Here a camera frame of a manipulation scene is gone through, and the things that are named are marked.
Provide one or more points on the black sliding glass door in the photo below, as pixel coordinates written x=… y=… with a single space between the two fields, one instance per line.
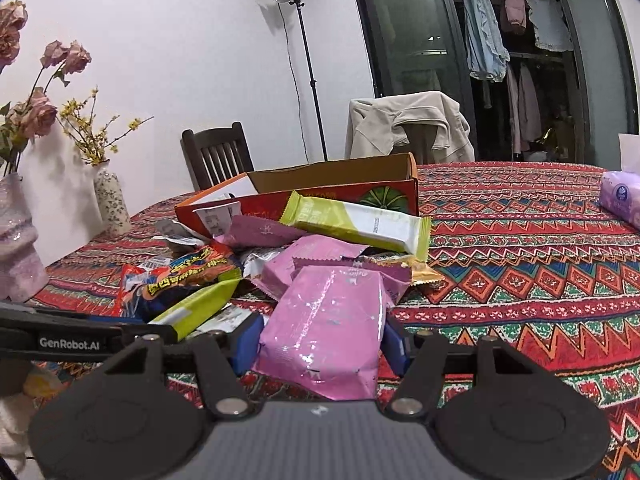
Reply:
x=410 y=35

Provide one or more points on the orange cardboard box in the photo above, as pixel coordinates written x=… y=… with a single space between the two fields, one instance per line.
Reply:
x=390 y=195

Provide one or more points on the hanging white garment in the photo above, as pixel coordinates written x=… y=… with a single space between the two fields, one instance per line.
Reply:
x=550 y=22

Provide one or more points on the purple tissue pack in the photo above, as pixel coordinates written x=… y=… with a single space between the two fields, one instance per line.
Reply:
x=622 y=197

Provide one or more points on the gold snack packet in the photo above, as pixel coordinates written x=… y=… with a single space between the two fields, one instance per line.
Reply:
x=425 y=274

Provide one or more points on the pink snack packet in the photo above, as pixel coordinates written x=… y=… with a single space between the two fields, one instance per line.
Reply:
x=395 y=277
x=320 y=330
x=300 y=260
x=260 y=232

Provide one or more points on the green white snack packet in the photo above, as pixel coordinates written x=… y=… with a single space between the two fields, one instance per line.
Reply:
x=360 y=222
x=200 y=305

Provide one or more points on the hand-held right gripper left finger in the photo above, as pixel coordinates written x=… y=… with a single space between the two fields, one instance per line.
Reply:
x=247 y=342

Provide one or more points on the floral ceramic vase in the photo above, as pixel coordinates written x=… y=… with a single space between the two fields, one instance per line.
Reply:
x=111 y=200

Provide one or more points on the hanging light blue shirt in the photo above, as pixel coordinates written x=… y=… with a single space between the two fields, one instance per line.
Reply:
x=482 y=35

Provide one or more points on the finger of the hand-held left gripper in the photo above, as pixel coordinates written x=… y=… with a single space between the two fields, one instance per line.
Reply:
x=75 y=318

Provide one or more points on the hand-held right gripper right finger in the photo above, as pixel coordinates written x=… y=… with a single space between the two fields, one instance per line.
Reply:
x=395 y=347

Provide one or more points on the brown white snack packet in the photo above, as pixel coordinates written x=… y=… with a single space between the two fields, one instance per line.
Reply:
x=235 y=320

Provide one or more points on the grey white snack packet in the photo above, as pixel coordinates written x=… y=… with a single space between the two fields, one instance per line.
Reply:
x=175 y=237

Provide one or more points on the red orange snack packet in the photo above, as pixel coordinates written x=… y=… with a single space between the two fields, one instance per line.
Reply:
x=137 y=290
x=205 y=262

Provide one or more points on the hanging pale coats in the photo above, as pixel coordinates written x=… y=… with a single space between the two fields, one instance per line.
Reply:
x=525 y=110

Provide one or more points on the beige jacket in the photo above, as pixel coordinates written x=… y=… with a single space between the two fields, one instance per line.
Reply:
x=375 y=127

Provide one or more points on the yellow flower branches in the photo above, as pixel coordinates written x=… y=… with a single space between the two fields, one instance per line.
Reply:
x=92 y=135

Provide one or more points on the hanging pink garment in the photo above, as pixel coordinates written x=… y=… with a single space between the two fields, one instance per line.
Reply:
x=514 y=5

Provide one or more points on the pink glittery vase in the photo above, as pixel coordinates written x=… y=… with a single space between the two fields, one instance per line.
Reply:
x=15 y=245

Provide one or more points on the dark wooden chair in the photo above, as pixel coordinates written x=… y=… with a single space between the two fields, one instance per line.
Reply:
x=215 y=152

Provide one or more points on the dried pink roses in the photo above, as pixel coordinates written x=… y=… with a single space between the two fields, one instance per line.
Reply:
x=42 y=112

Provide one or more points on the silver snack packet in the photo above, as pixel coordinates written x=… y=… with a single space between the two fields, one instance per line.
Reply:
x=255 y=262

